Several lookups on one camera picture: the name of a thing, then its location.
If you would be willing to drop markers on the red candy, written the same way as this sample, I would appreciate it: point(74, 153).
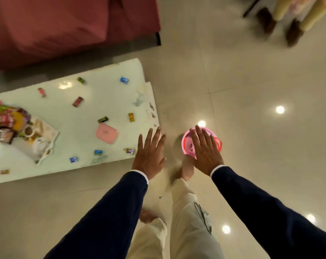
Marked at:
point(77, 101)
point(42, 92)

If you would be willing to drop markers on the bright green candy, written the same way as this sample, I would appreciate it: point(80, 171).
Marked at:
point(81, 80)

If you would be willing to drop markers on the pink plastic bin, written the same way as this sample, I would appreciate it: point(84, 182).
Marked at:
point(186, 144)

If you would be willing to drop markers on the person's left forearm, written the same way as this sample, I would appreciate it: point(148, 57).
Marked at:
point(106, 223)

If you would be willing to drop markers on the person's right forearm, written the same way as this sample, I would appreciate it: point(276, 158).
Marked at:
point(265, 218)

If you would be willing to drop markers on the white coffee table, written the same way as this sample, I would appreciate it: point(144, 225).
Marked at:
point(98, 99)

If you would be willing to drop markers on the person's left hand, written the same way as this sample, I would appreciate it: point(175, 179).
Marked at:
point(149, 161)

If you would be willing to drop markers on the person's right leg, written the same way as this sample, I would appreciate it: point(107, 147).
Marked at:
point(189, 226)

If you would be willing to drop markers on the yellow candy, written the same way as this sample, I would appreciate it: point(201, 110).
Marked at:
point(131, 117)

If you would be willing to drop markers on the orange candy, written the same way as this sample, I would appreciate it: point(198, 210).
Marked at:
point(4, 171)

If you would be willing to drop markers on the blue candy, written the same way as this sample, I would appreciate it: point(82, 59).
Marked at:
point(98, 152)
point(124, 80)
point(73, 159)

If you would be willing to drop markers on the salted peanuts packet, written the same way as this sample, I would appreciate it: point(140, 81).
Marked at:
point(1, 135)

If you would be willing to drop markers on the dark green candy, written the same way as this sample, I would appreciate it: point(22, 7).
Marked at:
point(103, 119)

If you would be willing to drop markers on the maroon and yellow snack packet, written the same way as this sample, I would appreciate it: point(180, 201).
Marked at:
point(14, 122)

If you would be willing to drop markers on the person's right hand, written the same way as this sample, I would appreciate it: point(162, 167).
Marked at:
point(208, 156)

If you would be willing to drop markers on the red sofa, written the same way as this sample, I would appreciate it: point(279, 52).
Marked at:
point(130, 18)

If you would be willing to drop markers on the brown candy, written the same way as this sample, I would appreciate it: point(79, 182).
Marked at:
point(130, 151)

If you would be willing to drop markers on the white printed tray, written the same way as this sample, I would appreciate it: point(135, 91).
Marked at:
point(44, 148)

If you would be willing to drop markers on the pink lidded clear container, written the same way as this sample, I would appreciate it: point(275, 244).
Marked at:
point(107, 133)

